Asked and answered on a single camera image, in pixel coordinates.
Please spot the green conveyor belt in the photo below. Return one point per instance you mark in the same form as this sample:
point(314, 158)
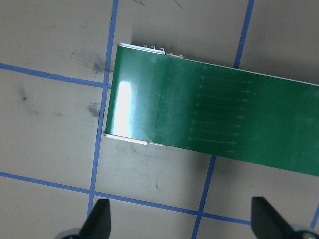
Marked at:
point(211, 109)

